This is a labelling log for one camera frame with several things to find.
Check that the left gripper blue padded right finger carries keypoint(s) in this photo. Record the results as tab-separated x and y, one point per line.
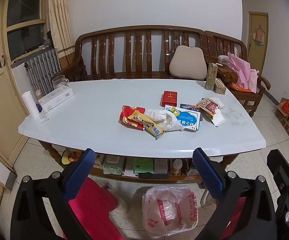
211	172

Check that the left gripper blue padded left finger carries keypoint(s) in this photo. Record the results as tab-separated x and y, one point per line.
76	173

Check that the blue white medicine box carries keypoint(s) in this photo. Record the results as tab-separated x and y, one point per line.
190	120

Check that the crushed red paper cup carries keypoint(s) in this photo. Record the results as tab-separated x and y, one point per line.
127	119

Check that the brown patterned snack box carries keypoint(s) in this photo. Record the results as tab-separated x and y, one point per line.
212	110

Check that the yellow snack wrapper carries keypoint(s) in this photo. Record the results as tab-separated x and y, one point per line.
149	125

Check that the black orange gel-ball box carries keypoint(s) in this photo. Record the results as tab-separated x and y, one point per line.
189	107

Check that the white tissue paper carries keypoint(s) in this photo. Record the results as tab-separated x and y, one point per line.
164	119

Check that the red cigarette pack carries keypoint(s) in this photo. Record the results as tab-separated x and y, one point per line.
169	98

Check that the white blue small box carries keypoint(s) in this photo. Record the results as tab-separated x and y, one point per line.
220	105

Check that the white red plastic trash bag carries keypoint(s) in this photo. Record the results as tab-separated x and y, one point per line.
168	210

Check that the beige right slipper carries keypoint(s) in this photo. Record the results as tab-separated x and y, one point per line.
207	201

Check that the beige slipper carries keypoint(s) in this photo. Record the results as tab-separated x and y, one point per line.
207	201
122	206

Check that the green wet wipes pack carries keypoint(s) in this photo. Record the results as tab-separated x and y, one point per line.
113	165

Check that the person's right leg red trousers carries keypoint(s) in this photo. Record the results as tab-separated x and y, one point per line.
234	218

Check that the white yellow pill bottle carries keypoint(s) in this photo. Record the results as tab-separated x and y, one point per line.
176	167

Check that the red white leaflet booklet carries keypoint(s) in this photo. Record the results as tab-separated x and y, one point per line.
128	170

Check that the beige left slipper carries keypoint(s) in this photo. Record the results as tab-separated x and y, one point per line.
122	206

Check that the bright green packet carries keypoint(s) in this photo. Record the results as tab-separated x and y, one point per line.
143	165

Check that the grey white box on shelf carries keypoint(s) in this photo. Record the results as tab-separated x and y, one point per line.
160	166

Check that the dark notebook on shelf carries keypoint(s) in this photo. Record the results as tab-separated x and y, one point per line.
152	176

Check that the long white box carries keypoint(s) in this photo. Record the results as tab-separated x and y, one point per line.
55	97

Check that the glass mug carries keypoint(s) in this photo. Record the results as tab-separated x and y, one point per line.
59	81

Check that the small tan carton box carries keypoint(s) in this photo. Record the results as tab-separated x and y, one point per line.
219	87

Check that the grey radiator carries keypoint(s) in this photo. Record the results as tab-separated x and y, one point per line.
41	69

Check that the pink plastic bag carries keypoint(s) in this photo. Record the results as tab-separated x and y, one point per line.
247	77

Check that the tall green milk carton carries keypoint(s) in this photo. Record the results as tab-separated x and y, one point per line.
211	76

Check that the beige cushion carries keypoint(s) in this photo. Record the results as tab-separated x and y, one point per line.
188	63

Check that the wooden slatted bench sofa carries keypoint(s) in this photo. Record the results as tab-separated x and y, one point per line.
127	52

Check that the wooden armchair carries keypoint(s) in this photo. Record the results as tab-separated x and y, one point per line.
219	46

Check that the yellow door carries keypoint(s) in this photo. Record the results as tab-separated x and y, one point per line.
257	39

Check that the beige curtain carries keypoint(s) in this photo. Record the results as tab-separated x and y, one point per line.
61	31

